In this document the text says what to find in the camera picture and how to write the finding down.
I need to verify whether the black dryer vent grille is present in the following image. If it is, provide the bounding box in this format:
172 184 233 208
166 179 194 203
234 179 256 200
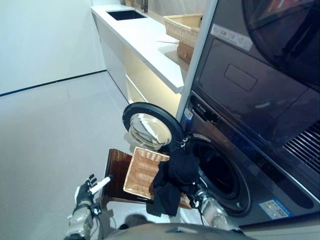
282 122 320 173

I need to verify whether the brown acrylic stand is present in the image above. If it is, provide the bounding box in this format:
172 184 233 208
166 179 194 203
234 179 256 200
103 148 156 205

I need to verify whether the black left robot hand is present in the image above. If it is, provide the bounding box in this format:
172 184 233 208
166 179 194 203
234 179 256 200
74 174 113 207

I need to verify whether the black sink basin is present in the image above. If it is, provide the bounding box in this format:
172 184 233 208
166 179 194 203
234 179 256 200
106 9 148 20

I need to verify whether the light woven tray basket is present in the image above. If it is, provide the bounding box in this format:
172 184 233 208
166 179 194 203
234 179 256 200
162 13 203 43

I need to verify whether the white counter cabinet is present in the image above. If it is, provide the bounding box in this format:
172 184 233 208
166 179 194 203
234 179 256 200
90 4 191 106

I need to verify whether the wicker laundry basket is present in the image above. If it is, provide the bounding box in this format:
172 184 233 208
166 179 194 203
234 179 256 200
123 146 193 210

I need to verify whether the white dryer label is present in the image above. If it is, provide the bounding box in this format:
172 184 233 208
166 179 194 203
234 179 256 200
210 24 253 51

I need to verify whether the grey front-load washing machine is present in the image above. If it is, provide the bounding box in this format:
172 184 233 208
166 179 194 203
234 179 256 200
179 89 315 227

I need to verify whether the round glass washer door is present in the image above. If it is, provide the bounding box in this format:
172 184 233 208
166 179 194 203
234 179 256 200
121 102 185 151

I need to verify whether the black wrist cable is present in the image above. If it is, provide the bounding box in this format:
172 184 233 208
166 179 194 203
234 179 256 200
198 204 205 226
93 209 105 240

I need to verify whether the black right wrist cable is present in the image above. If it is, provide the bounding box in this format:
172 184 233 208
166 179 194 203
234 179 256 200
198 204 205 226

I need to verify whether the dark grey stacked dryer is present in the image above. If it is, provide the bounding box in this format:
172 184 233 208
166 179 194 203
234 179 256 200
191 0 320 173

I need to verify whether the grey robot torso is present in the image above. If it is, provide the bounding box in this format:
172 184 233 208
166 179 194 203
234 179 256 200
109 223 256 240

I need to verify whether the black garment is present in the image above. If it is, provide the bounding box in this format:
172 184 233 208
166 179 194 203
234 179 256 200
146 139 201 218

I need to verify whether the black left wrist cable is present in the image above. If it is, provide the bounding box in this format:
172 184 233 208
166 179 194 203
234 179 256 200
93 209 105 240

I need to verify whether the blue white energy label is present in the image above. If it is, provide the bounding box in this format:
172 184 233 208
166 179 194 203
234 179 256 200
259 198 293 221

